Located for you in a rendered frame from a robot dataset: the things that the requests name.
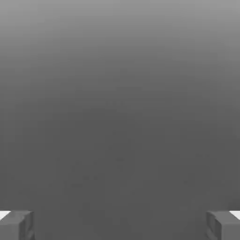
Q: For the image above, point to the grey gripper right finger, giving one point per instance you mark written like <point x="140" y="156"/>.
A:
<point x="225" y="226"/>

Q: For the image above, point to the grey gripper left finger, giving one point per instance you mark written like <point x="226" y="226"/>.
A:
<point x="15" y="226"/>

